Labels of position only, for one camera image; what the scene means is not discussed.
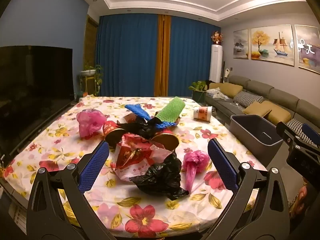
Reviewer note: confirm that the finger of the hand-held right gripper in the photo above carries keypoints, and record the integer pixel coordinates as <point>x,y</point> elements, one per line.
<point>287,132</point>
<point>311,133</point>

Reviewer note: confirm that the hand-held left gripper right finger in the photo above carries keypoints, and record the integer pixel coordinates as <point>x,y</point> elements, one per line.
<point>222,165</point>

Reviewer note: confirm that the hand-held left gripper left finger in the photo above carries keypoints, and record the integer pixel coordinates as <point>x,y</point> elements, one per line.
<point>96,165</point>

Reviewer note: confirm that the small pink plastic bag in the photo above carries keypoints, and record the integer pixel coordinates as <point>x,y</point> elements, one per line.
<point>195,161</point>

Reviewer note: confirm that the grey plastic bin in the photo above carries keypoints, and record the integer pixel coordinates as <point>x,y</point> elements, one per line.
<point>250,142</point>

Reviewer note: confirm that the red can with gold lid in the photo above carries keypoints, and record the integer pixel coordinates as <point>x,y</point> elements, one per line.
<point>110,130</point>

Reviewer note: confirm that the red printed plastic bag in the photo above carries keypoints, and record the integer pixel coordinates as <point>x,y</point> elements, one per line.
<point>132,152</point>

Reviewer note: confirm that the large pink plastic bag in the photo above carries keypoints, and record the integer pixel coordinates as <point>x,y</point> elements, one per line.
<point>87,123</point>

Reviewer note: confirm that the printed paper cup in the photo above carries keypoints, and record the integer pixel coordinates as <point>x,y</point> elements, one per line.
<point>202,113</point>

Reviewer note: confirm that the red white paper box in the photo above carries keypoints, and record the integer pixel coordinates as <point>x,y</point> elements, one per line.
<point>128,117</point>

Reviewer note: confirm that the large black plastic bag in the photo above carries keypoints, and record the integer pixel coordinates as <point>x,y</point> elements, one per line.
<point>162,177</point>

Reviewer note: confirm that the blue foam net sleeve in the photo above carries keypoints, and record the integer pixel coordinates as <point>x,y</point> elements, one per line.
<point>137,110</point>

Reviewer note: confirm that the dark blue mesh net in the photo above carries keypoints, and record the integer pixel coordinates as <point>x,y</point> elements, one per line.
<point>162,124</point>

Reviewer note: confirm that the green foam net sleeve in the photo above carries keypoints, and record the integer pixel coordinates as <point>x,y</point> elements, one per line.
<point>170,111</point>

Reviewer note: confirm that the person's right hand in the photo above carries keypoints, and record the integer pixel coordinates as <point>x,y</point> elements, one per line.
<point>301,197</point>

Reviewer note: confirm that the grey patterned cushion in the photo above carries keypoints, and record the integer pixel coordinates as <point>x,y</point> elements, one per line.
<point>297,127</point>
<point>247,98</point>

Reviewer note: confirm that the mustard cushion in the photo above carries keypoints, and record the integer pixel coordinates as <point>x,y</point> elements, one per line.
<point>256,108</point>
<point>278,113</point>
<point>226,88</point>

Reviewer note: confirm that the grey sectional sofa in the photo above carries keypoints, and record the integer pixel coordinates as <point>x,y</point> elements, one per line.
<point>280,92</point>

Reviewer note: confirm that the floral tablecloth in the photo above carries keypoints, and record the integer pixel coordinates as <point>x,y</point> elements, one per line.
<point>150,205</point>

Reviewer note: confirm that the white cloth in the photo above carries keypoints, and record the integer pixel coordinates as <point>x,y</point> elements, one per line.
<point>218,93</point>

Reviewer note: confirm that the potted plant dark green pot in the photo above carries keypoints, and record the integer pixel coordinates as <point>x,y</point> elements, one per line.
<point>198,95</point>

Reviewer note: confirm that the purple landscape painting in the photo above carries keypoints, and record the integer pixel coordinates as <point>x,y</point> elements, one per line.
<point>308,50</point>

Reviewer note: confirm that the wide sailboat tree painting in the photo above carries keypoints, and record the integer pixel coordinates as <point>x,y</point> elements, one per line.
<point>272,45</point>

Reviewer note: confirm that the trailing plant on stand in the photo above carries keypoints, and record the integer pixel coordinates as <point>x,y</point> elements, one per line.
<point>91,73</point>

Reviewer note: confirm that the white standing air conditioner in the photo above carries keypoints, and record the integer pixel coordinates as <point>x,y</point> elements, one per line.
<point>215,65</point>

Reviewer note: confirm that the small landscape painting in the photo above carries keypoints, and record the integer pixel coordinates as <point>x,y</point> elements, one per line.
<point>240,43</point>

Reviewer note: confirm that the black flat television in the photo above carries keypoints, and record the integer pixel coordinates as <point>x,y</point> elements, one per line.
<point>32,85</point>

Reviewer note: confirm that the blue curtain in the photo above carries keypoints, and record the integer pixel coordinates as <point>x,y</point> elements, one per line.
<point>125,55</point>
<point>192,55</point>

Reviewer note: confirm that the orange flower decoration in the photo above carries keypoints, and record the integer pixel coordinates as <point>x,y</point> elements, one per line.
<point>216,37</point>

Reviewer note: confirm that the orange curtain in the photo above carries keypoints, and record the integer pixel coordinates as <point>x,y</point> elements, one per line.
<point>162,55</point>

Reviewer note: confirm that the wooden wall panel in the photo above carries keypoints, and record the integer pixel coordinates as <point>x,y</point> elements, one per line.
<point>90,50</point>

